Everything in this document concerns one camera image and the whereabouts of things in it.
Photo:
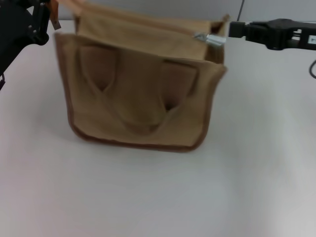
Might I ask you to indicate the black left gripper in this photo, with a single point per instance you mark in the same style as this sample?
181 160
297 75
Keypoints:
12 29

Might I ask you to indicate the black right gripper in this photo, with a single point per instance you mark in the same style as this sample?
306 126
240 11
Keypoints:
284 34

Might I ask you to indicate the silver zipper pull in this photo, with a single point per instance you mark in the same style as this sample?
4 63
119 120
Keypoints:
214 40

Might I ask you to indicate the tan brown fabric garment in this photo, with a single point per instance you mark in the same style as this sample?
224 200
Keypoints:
135 98

